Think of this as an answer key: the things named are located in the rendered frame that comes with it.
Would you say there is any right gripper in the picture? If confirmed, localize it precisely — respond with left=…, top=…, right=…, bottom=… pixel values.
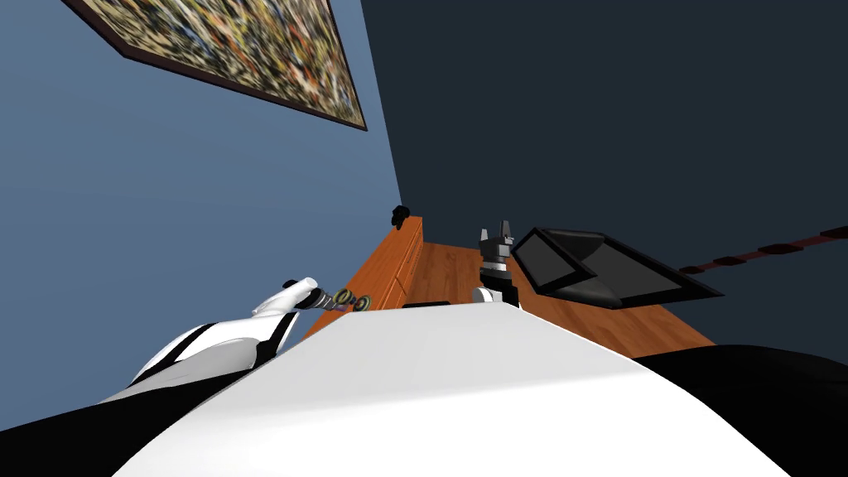
left=478, top=220, right=515, bottom=266

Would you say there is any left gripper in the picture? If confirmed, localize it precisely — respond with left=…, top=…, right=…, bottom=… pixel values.
left=312, top=287, right=373, bottom=313

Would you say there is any orange wooden dresser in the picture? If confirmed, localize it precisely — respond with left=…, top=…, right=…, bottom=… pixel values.
left=303, top=215, right=717, bottom=359

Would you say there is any black flat television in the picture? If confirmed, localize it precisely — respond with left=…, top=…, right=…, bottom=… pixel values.
left=509, top=228, right=725, bottom=311

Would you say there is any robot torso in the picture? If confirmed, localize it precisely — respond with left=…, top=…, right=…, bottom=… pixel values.
left=112, top=301, right=793, bottom=477

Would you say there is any multicoloured framed painting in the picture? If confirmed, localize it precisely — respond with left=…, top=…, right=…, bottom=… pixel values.
left=60, top=0, right=369, bottom=133

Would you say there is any dark red segmented strip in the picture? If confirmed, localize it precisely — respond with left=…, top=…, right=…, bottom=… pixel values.
left=678, top=225, right=848, bottom=276

